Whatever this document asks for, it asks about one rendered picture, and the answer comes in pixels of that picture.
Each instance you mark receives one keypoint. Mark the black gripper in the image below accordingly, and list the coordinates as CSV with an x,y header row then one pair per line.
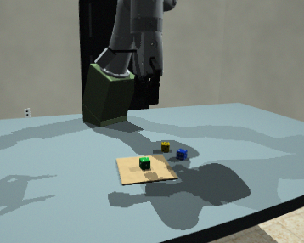
x,y
147,59

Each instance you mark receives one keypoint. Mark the blue die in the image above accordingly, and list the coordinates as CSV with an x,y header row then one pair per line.
x,y
181,154

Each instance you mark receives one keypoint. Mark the tan square mat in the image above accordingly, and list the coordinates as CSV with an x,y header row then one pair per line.
x,y
131,173

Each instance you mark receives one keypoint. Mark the green die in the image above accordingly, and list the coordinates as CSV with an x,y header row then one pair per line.
x,y
144,163

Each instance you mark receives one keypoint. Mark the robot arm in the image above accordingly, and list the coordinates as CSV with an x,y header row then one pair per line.
x,y
141,15

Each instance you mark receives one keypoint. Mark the yellow die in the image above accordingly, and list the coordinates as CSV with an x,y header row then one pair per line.
x,y
165,146

